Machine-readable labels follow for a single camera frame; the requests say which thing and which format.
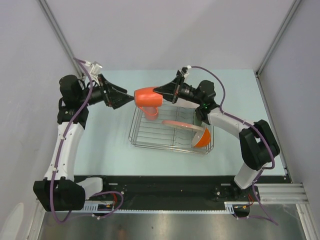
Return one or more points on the orange and white bowl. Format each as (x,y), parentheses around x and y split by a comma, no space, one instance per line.
(201,139)

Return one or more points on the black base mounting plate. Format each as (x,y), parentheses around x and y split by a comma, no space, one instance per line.
(147,193)

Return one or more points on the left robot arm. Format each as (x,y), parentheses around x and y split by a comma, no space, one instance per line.
(58,191)

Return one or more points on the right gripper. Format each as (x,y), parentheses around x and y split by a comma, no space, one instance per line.
(172,90)

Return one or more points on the white cable duct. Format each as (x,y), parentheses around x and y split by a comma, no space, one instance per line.
(104,208)

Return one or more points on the metal wire dish rack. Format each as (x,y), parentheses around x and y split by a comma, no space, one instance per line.
(153,134)

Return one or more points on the green ceramic bowl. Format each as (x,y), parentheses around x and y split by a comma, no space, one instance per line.
(196,121)

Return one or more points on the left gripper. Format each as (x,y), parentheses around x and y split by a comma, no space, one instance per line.
(115,96)

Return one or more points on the white deep plate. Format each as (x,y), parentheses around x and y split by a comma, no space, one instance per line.
(186,104)

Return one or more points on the pink plastic cup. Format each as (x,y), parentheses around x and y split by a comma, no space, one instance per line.
(150,113)

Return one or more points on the aluminium frame rail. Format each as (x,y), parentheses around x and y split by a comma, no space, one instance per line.
(282,193)

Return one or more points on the orange mug with handle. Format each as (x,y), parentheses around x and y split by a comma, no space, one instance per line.
(145,97)

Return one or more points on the cream and pink plate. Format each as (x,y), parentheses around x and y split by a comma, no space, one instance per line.
(182,125)

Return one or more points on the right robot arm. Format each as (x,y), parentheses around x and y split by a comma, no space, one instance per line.
(258,144)

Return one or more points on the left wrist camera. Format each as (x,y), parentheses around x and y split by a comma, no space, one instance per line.
(93,68)

